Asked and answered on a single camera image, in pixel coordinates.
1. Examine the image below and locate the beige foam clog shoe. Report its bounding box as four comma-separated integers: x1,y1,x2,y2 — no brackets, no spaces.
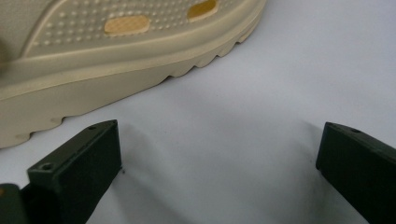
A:
0,0,268,149

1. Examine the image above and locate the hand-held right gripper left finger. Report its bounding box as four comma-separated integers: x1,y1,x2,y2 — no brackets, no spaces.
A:
20,119,122,224

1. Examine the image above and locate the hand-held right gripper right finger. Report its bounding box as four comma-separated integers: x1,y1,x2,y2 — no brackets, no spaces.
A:
315,121,396,224

